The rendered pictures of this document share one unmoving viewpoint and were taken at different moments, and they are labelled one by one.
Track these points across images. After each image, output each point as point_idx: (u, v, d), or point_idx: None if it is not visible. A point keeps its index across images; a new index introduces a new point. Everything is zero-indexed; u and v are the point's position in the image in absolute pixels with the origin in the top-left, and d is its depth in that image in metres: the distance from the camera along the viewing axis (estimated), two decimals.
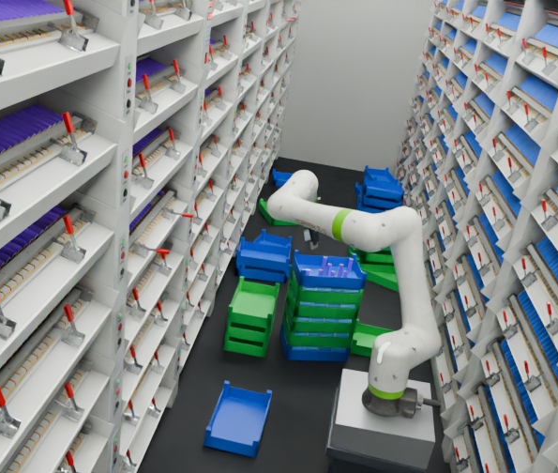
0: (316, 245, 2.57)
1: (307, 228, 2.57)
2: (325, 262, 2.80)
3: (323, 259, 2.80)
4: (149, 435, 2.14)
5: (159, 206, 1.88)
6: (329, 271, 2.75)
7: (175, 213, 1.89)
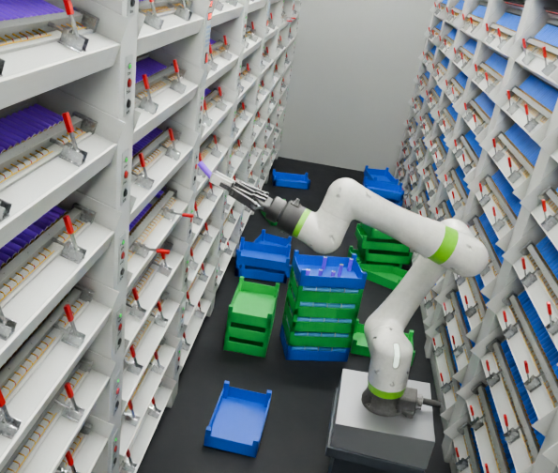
0: (217, 172, 1.81)
1: (226, 185, 1.78)
2: (325, 262, 2.80)
3: (323, 259, 2.80)
4: (149, 435, 2.14)
5: (159, 206, 1.88)
6: (206, 168, 1.80)
7: (175, 213, 1.89)
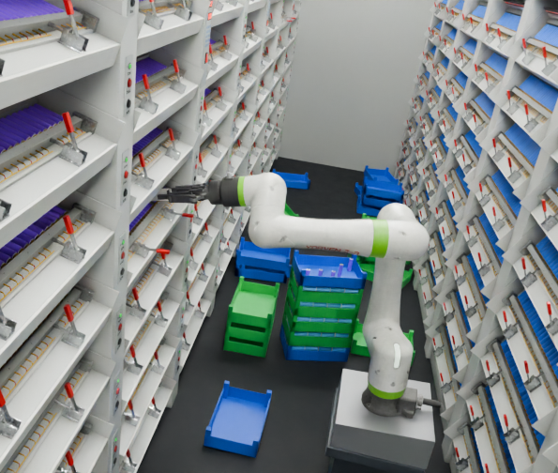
0: None
1: (163, 195, 1.85)
2: None
3: None
4: (149, 435, 2.14)
5: (159, 206, 1.88)
6: None
7: (175, 213, 1.89)
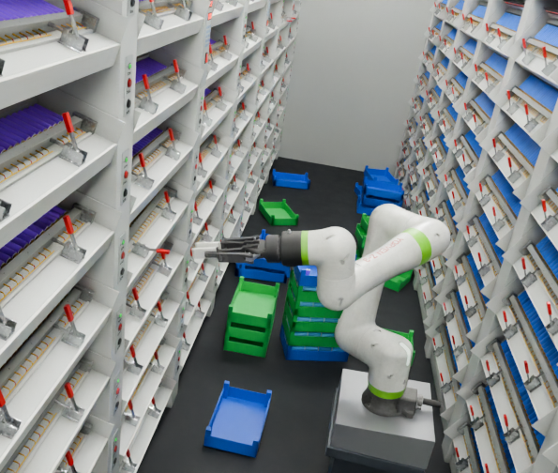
0: (196, 257, 1.62)
1: None
2: None
3: None
4: (149, 435, 2.14)
5: (154, 204, 1.88)
6: None
7: (169, 208, 1.89)
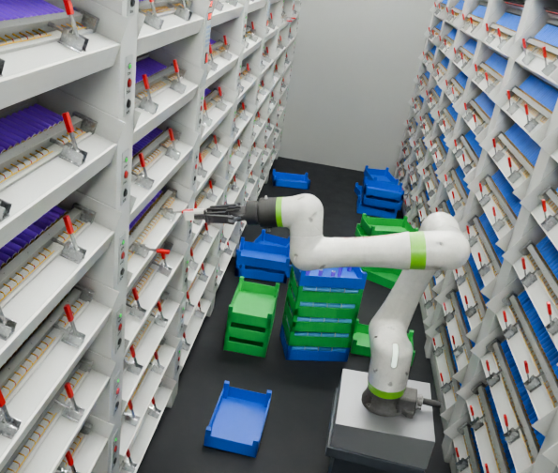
0: (187, 219, 1.89)
1: None
2: None
3: (148, 203, 1.91)
4: (149, 435, 2.14)
5: (158, 205, 1.88)
6: None
7: (175, 212, 1.89)
